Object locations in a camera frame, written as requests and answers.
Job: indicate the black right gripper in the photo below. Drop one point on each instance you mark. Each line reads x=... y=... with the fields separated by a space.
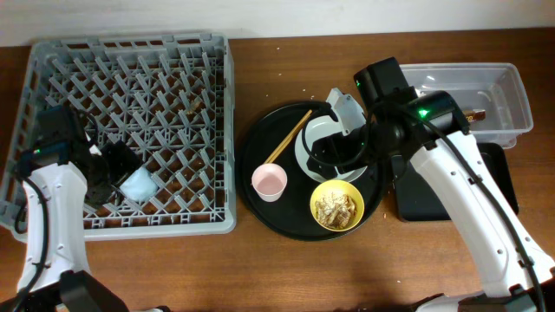
x=323 y=145

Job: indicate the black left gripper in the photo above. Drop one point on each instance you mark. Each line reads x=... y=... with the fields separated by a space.
x=127 y=159

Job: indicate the light blue plastic cup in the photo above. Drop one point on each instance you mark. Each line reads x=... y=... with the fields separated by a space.
x=139 y=186

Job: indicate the yellow bowl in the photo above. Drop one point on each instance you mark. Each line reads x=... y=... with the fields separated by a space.
x=339 y=187

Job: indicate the food scraps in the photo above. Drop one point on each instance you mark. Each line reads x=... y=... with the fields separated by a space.
x=335 y=211

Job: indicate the pink plastic cup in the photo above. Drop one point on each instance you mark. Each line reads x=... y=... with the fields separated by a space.
x=269 y=181

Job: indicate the gold snack wrapper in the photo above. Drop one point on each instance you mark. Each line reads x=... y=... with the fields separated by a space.
x=475 y=115

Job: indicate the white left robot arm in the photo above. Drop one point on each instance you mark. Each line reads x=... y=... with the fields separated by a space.
x=60 y=173

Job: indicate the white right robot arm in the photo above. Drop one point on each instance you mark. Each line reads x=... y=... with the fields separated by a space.
x=432 y=133

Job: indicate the grey plastic dishwasher rack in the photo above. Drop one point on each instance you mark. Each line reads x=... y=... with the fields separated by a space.
x=170 y=99

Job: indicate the light grey plate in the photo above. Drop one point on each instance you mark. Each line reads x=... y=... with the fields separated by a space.
x=316 y=129

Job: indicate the round black tray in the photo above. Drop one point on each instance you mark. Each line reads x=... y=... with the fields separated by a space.
x=290 y=215

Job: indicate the black rectangular tray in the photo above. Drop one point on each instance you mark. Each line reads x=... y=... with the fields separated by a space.
x=416 y=201

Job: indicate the clear plastic bin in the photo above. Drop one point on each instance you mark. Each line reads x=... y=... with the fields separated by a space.
x=496 y=88

